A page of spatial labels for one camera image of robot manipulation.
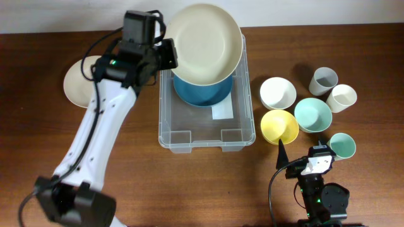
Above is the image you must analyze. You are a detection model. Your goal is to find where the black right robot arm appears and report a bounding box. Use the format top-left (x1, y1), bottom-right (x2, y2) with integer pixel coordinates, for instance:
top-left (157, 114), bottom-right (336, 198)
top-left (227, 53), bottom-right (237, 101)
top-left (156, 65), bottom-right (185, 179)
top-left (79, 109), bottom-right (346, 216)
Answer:
top-left (276, 139), bottom-right (350, 227)

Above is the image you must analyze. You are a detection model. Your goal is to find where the white paper label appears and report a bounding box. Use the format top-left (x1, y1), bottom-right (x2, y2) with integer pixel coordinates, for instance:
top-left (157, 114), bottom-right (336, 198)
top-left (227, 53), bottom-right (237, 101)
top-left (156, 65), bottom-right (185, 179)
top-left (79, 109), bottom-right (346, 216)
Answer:
top-left (211, 94), bottom-right (234, 120)

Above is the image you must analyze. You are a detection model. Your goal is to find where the white plastic bowl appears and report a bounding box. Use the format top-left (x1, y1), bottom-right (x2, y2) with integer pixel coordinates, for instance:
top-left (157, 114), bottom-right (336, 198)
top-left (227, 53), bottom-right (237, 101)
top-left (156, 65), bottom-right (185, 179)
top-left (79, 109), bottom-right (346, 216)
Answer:
top-left (259, 77), bottom-right (297, 110)

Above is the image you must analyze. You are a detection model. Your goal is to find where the green plastic cup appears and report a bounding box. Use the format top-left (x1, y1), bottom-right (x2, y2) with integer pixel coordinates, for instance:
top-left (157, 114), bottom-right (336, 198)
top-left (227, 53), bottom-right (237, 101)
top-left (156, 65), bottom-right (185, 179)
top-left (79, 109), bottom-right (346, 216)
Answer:
top-left (327, 132), bottom-right (357, 161)

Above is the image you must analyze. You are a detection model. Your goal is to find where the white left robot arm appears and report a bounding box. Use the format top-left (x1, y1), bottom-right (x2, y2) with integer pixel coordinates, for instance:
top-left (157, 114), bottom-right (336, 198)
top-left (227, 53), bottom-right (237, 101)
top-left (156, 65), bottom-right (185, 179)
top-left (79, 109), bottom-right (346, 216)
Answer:
top-left (32, 38), bottom-right (177, 226)

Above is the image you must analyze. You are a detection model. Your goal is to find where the beige plate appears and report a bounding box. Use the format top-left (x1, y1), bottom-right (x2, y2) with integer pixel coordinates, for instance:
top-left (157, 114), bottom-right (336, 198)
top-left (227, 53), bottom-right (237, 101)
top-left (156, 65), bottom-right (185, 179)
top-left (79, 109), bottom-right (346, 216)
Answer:
top-left (166, 3), bottom-right (243, 86)
top-left (63, 60), bottom-right (94, 108)

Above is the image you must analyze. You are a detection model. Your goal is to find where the grey plastic cup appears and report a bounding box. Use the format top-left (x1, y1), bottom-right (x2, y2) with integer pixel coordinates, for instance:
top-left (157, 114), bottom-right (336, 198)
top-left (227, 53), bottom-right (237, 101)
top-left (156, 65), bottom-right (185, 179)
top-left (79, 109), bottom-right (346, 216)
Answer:
top-left (309, 67), bottom-right (338, 96)

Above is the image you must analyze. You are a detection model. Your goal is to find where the white plastic cup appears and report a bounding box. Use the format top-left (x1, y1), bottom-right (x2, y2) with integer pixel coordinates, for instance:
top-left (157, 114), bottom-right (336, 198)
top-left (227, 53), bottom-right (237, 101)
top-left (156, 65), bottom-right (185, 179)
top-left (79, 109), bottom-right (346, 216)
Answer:
top-left (326, 84), bottom-right (357, 113)

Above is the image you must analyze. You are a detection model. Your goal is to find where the dark blue plastic plate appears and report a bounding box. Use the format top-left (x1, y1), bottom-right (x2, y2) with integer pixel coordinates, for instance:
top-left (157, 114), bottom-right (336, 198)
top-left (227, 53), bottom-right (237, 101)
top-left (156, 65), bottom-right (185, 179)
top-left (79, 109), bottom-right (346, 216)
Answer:
top-left (174, 76), bottom-right (233, 107)

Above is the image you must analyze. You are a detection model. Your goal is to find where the mint green plastic bowl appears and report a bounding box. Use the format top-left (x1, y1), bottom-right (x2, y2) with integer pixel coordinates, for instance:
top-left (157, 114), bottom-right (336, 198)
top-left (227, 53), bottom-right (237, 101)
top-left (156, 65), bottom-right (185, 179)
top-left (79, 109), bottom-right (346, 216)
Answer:
top-left (294, 98), bottom-right (333, 133)

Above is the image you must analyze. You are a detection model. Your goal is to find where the yellow plastic bowl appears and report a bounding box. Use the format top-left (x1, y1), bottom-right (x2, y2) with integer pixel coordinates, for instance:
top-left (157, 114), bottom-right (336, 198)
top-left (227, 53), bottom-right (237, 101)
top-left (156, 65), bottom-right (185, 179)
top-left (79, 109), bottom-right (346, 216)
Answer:
top-left (260, 110), bottom-right (299, 145)

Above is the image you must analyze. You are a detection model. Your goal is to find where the clear plastic storage container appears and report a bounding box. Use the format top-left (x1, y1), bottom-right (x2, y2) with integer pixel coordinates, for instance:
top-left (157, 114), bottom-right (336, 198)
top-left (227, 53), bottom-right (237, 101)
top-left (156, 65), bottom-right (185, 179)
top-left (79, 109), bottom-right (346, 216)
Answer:
top-left (158, 47), bottom-right (256, 153)

